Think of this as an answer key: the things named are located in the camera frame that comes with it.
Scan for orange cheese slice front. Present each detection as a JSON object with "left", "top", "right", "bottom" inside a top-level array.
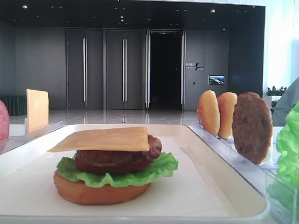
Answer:
[{"left": 49, "top": 127, "right": 150, "bottom": 152}]

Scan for orange cheese slice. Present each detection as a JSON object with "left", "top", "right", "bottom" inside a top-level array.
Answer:
[
  {"left": 26, "top": 89, "right": 49, "bottom": 133},
  {"left": 49, "top": 127, "right": 150, "bottom": 152}
]

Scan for green lettuce leaf on burger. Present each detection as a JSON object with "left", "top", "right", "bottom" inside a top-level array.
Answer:
[{"left": 57, "top": 152, "right": 178, "bottom": 188}]

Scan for far bread slice in rack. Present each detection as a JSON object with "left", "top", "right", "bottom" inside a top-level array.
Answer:
[{"left": 198, "top": 90, "right": 220, "bottom": 136}]

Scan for bread slice in rack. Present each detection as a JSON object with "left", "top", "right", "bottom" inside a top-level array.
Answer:
[
  {"left": 217, "top": 92, "right": 237, "bottom": 139},
  {"left": 198, "top": 90, "right": 220, "bottom": 136}
]

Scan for brown meat patty on burger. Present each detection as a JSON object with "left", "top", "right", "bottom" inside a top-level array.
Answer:
[{"left": 75, "top": 135, "right": 162, "bottom": 167}]

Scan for near bread slice in rack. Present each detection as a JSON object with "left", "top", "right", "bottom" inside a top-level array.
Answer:
[{"left": 217, "top": 92, "right": 237, "bottom": 139}]

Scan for red tomato slice on burger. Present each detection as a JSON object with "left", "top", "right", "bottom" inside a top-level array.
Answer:
[{"left": 75, "top": 158, "right": 153, "bottom": 174}]

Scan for brown meat patty in rack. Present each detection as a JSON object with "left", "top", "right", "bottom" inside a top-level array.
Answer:
[{"left": 232, "top": 92, "right": 273, "bottom": 164}]

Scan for orange cheese slice rear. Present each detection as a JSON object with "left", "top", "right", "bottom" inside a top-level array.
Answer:
[{"left": 26, "top": 89, "right": 49, "bottom": 133}]

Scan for green lettuce in rack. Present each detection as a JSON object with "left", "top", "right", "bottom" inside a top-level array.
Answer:
[{"left": 267, "top": 108, "right": 299, "bottom": 217}]

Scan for red tomato slice in rack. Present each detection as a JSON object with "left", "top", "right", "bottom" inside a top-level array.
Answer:
[{"left": 0, "top": 101, "right": 10, "bottom": 141}]

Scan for grey double door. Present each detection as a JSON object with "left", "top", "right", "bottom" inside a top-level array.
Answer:
[{"left": 66, "top": 28, "right": 147, "bottom": 110}]

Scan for bottom bun slice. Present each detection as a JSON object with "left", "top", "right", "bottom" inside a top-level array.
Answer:
[{"left": 53, "top": 171, "right": 150, "bottom": 205}]

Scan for white rectangular tray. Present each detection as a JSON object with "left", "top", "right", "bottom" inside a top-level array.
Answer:
[{"left": 0, "top": 124, "right": 270, "bottom": 224}]

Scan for potted plants in white planters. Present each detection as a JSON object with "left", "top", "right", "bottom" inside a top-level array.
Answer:
[{"left": 265, "top": 86, "right": 287, "bottom": 110}]

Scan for green draped table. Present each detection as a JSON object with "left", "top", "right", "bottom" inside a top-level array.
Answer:
[{"left": 0, "top": 95, "right": 27, "bottom": 116}]

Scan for clear left food rack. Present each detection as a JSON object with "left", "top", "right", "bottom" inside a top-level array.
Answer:
[{"left": 0, "top": 121, "right": 64, "bottom": 154}]

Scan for clear food rack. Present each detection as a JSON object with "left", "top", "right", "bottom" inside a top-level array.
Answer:
[
  {"left": 189, "top": 122, "right": 299, "bottom": 224},
  {"left": 0, "top": 121, "right": 64, "bottom": 154}
]

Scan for person in grey shirt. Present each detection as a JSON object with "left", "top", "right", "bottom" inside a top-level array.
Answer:
[{"left": 272, "top": 78, "right": 299, "bottom": 126}]

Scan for clear right food rack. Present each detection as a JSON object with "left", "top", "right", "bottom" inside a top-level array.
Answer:
[{"left": 189, "top": 122, "right": 299, "bottom": 224}]

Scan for small wall screen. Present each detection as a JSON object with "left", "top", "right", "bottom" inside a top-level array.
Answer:
[{"left": 208, "top": 75, "right": 225, "bottom": 85}]

